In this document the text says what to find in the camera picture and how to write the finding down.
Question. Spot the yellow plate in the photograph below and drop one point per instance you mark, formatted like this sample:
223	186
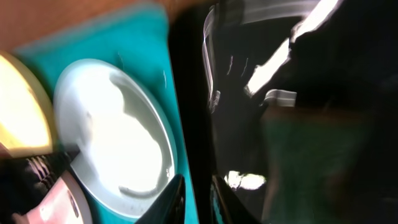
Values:
27	120

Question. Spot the teal plastic tray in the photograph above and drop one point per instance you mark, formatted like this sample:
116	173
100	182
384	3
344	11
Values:
133	39

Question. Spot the black rectangular tray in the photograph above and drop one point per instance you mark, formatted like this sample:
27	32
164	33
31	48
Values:
233	60

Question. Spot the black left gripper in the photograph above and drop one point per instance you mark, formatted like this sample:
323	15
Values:
26	180

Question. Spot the green scrubbing sponge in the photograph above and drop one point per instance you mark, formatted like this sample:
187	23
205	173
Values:
310	153

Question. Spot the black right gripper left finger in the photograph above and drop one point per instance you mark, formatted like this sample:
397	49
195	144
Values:
169	207

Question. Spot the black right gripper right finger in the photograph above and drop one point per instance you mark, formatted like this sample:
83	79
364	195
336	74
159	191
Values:
226	208

